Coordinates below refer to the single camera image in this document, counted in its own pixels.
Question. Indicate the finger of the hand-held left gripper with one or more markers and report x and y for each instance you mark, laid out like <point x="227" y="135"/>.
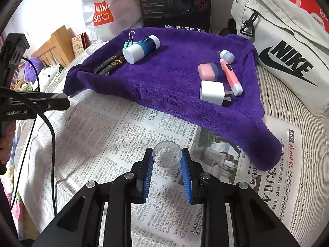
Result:
<point x="56" y="104"/>

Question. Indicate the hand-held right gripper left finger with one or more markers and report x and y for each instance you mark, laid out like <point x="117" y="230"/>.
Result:
<point x="146" y="180"/>

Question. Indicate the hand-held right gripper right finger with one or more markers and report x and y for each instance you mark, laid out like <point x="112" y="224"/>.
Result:
<point x="186" y="180"/>

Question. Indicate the clear plastic cup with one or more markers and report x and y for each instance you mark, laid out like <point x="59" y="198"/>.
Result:
<point x="167" y="155"/>

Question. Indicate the black lighter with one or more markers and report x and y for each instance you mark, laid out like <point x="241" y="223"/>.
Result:
<point x="106" y="61"/>

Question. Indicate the white wall charger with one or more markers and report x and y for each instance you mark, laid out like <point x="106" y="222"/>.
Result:
<point x="212" y="92"/>

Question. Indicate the blue and white bottle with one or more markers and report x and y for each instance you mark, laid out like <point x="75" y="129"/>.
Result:
<point x="141" y="49"/>

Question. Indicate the pink and blue case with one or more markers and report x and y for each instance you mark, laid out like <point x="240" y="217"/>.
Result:
<point x="207" y="71"/>

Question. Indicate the pink and white pen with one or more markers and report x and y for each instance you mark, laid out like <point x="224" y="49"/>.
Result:
<point x="231" y="78"/>

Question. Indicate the person's left hand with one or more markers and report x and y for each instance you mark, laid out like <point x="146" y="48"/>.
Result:
<point x="5" y="149"/>

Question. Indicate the white dotted pillow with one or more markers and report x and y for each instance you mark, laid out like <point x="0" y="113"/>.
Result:
<point x="51" y="73"/>

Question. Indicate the purple plush toy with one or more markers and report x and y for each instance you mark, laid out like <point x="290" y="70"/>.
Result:
<point x="33" y="68"/>

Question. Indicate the newspaper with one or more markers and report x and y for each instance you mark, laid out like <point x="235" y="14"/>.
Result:
<point x="102" y="139"/>

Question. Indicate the wooden headboard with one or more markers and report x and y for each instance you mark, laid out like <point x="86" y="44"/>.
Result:
<point x="56" y="46"/>

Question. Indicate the patterned book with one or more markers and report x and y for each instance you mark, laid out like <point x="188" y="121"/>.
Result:
<point x="79" y="43"/>

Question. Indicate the teal binder clip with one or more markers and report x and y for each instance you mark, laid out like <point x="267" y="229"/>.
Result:
<point x="126" y="46"/>

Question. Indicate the purple towel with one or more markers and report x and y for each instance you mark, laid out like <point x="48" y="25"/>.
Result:
<point x="167" y="87"/>

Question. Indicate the small white lilac cap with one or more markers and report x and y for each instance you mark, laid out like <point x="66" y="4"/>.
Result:
<point x="227" y="56"/>

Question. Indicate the black cardboard box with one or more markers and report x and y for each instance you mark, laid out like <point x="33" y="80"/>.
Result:
<point x="167" y="5"/>

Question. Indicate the grey crossbody bag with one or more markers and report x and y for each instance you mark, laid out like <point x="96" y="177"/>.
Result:
<point x="277" y="18"/>

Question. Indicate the red and white bag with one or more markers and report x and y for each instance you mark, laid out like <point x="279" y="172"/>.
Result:
<point x="313" y="7"/>

